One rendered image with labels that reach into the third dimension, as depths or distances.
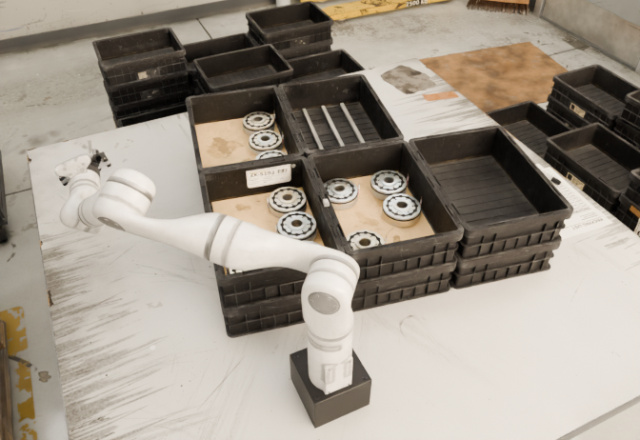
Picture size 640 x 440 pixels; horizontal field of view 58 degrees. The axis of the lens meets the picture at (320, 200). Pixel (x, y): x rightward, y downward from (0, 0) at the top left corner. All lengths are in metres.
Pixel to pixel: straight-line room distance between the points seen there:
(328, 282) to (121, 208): 0.40
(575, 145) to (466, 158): 1.04
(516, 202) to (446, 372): 0.54
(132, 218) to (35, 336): 1.54
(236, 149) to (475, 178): 0.73
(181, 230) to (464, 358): 0.76
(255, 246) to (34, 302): 1.76
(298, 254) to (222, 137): 0.88
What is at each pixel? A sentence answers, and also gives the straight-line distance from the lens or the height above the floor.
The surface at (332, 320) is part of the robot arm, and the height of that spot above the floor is 1.04.
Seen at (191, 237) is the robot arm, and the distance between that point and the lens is 1.08.
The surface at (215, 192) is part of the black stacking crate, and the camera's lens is 1.63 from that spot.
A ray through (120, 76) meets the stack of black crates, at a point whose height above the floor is 0.52.
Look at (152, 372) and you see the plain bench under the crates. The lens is 1.48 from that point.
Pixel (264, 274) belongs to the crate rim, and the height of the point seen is 0.92.
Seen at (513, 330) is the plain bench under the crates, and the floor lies 0.70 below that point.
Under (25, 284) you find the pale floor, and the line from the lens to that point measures 2.80.
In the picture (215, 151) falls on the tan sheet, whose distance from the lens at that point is 1.84.
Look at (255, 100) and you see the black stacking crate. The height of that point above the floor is 0.89.
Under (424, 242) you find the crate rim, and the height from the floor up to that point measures 0.92.
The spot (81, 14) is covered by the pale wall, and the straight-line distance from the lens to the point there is 4.66.
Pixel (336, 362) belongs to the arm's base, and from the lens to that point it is 1.20.
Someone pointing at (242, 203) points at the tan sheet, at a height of 0.83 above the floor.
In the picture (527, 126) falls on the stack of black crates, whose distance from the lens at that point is 3.10.
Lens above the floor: 1.91
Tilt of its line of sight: 41 degrees down
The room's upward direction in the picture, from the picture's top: straight up
